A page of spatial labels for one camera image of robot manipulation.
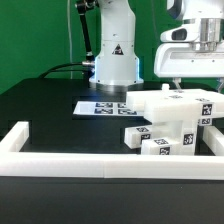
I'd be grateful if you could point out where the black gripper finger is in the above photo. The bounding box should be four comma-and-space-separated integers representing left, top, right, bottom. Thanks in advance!
172, 78, 182, 90
216, 78, 224, 92

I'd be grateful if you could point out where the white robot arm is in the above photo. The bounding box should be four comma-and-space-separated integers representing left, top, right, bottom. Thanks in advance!
90, 0, 224, 91

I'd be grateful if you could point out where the white chair back frame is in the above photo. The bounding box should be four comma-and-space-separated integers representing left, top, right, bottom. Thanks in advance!
126, 89, 224, 124

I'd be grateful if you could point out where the black cable bundle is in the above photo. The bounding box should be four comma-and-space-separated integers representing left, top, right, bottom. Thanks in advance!
38, 61, 98, 80

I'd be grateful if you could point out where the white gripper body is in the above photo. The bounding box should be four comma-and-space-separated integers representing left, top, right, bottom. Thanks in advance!
154, 43, 224, 78

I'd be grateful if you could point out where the white tag sheet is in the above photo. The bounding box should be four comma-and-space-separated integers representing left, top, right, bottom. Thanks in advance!
73, 101, 143, 117

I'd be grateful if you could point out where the black jointed camera mount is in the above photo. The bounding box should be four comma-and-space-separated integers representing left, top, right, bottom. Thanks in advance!
75, 0, 100, 68

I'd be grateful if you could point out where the white U-shaped fence frame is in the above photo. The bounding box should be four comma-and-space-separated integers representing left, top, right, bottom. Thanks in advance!
0, 121, 224, 180

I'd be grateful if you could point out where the white chair seat part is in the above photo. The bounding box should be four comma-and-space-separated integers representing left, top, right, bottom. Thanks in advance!
150, 83, 200, 156

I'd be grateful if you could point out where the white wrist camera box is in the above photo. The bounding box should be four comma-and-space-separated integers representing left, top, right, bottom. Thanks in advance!
160, 25, 199, 43

